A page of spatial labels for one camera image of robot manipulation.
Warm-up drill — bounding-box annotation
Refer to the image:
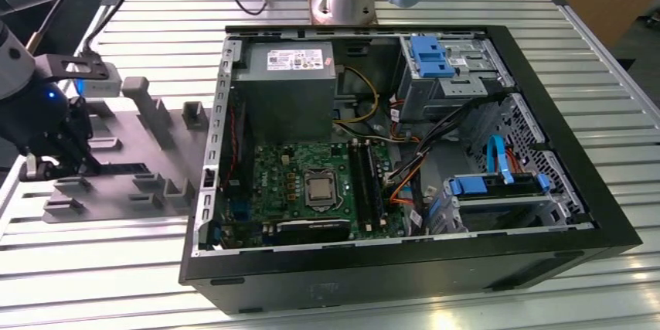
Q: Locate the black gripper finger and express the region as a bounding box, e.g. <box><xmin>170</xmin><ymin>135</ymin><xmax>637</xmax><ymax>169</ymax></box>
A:
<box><xmin>63</xmin><ymin>95</ymin><xmax>103</xmax><ymax>175</ymax></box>
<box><xmin>19</xmin><ymin>153</ymin><xmax>90</xmax><ymax>183</ymax></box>

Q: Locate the grey parts rack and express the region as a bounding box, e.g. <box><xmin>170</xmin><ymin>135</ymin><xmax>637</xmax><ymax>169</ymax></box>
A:
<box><xmin>43</xmin><ymin>77</ymin><xmax>214</xmax><ymax>225</ymax></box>

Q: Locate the green Dell motherboard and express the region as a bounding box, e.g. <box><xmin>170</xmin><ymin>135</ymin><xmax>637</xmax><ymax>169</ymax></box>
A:
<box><xmin>214</xmin><ymin>140</ymin><xmax>409</xmax><ymax>250</ymax></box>

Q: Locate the grey power supply unit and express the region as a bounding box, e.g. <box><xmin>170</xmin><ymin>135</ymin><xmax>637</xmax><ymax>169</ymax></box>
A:
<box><xmin>231</xmin><ymin>39</ymin><xmax>339</xmax><ymax>144</ymax></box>

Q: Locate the metal CPU socket cover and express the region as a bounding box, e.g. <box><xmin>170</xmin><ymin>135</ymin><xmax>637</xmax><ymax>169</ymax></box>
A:
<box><xmin>301</xmin><ymin>167</ymin><xmax>346</xmax><ymax>212</ymax></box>

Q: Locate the silver CPU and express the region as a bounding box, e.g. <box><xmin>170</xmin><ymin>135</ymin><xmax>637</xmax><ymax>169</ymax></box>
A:
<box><xmin>307</xmin><ymin>179</ymin><xmax>335</xmax><ymax>200</ymax></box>

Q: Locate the black graphics card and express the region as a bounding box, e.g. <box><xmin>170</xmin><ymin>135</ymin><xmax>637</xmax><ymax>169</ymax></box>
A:
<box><xmin>271</xmin><ymin>216</ymin><xmax>353</xmax><ymax>246</ymax></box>

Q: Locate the black open PC case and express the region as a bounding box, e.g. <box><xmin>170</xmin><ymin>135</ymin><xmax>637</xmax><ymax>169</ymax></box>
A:
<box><xmin>178</xmin><ymin>24</ymin><xmax>645</xmax><ymax>314</ymax></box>

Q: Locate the blue plastic drive latch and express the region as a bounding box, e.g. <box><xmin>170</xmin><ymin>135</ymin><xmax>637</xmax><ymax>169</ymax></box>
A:
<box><xmin>411</xmin><ymin>36</ymin><xmax>458</xmax><ymax>79</ymax></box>

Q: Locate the silver optical drive cage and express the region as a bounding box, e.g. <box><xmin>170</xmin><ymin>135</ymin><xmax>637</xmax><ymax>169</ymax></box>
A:
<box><xmin>399</xmin><ymin>35</ymin><xmax>517</xmax><ymax>123</ymax></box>

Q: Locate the hard disk in blue carrier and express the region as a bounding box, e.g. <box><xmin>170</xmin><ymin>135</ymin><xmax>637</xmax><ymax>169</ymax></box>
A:
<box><xmin>446</xmin><ymin>173</ymin><xmax>553</xmax><ymax>202</ymax></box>

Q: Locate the silver disk bay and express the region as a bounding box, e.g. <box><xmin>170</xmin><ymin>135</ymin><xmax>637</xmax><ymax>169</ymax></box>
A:
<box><xmin>431</xmin><ymin>174</ymin><xmax>595</xmax><ymax>235</ymax></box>

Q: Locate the grey wrist camera black bracket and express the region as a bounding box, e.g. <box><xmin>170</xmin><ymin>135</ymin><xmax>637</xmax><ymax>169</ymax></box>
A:
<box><xmin>35</xmin><ymin>53</ymin><xmax>125</xmax><ymax>98</ymax></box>

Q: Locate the red black twisted wire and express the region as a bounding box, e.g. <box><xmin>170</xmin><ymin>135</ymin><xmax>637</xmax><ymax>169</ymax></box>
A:
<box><xmin>229</xmin><ymin>105</ymin><xmax>245</xmax><ymax>189</ymax></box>

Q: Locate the thin wire locking lever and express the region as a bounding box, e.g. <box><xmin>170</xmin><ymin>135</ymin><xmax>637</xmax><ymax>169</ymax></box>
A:
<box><xmin>334</xmin><ymin>175</ymin><xmax>349</xmax><ymax>209</ymax></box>

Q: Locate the yellow black power cable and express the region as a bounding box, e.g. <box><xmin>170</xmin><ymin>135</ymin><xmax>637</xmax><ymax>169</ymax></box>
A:
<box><xmin>334</xmin><ymin>66</ymin><xmax>381</xmax><ymax>127</ymax></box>

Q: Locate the red black labelled cable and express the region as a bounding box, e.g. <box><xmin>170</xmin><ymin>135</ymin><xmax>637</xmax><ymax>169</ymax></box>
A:
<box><xmin>387</xmin><ymin>97</ymin><xmax>415</xmax><ymax>145</ymax></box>

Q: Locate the thick black cable bundle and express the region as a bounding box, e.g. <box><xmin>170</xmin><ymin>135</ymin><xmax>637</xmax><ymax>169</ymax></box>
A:
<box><xmin>385</xmin><ymin>94</ymin><xmax>511</xmax><ymax>189</ymax></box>

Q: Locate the blue flat SATA cable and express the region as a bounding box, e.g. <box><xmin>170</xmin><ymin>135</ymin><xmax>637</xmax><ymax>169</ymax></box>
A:
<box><xmin>486</xmin><ymin>134</ymin><xmax>518</xmax><ymax>186</ymax></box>

